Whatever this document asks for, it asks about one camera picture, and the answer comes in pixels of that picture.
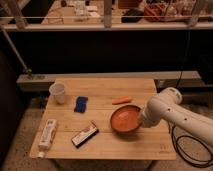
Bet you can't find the orange ceramic bowl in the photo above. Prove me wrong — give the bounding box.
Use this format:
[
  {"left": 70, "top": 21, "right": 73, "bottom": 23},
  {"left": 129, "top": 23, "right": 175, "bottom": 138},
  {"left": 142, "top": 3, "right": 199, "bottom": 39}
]
[{"left": 110, "top": 105, "right": 141, "bottom": 134}]

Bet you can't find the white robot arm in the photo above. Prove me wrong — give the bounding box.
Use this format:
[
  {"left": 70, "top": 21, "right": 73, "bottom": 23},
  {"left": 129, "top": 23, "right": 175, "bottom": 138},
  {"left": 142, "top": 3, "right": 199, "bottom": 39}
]
[{"left": 138, "top": 87, "right": 213, "bottom": 147}]

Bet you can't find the orange carrot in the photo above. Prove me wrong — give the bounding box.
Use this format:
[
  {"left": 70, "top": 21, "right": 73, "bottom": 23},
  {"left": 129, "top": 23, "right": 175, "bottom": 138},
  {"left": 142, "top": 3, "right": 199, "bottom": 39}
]
[{"left": 112, "top": 96, "right": 133, "bottom": 105}]

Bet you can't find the blue sponge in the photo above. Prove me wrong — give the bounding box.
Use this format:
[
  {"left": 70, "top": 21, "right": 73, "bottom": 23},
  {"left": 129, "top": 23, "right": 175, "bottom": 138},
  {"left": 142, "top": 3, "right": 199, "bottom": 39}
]
[{"left": 74, "top": 96, "right": 88, "bottom": 113}]

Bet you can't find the white plastic cup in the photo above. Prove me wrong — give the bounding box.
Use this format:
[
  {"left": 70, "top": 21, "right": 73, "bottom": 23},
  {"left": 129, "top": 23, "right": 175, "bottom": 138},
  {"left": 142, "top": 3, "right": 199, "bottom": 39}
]
[{"left": 49, "top": 83, "right": 65, "bottom": 104}]

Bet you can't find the diagonal metal rod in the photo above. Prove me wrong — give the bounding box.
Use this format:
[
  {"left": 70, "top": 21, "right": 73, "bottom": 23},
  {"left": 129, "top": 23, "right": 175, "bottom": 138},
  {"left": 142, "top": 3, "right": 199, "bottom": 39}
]
[{"left": 0, "top": 26, "right": 33, "bottom": 79}]

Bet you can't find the black cable on floor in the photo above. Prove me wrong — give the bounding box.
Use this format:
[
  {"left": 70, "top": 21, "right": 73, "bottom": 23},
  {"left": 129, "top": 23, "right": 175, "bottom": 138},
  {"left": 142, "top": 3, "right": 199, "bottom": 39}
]
[{"left": 168, "top": 123, "right": 213, "bottom": 169}]

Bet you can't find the grey metal rail beam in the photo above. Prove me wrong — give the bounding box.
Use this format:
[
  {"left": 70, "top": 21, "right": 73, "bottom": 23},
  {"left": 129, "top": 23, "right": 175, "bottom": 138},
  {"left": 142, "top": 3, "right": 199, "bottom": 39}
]
[{"left": 16, "top": 71, "right": 213, "bottom": 92}]

